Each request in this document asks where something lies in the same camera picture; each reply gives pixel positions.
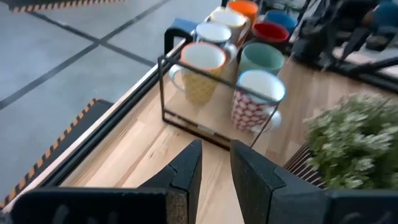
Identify yellow patterned mug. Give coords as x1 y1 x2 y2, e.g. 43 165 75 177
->
169 42 227 106

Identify brown leaf patterned mug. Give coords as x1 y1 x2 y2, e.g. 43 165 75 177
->
205 9 251 47

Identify black arched clamp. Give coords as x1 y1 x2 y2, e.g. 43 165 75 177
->
164 26 195 56

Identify white mug blue leaf print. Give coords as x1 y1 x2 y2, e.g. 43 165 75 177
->
193 22 239 66

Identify red white patterned mug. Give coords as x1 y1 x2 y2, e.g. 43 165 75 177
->
231 69 287 134

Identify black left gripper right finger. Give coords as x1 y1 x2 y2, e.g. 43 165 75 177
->
229 139 398 224

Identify black mug red inside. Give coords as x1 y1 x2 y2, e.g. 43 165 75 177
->
241 21 290 52

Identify green mug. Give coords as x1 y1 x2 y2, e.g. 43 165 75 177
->
238 42 285 77

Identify blue floor mat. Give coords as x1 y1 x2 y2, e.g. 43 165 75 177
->
172 17 200 34

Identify green plant in striped pot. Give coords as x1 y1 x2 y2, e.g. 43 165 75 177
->
284 93 398 190

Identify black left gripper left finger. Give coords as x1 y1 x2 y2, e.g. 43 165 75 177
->
11 139 203 224

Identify hazard striped black floor mat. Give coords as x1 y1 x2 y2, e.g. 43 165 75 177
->
0 0 128 13
0 98 114 209

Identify blue glazed mug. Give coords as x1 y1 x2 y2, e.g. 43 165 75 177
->
263 9 299 35

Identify orange mug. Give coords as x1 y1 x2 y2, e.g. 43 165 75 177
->
226 0 259 24

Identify black aluminium rig frame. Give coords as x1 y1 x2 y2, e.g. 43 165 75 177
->
0 30 398 206

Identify wooden shelf with black frame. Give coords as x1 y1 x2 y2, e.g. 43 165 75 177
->
157 6 299 150

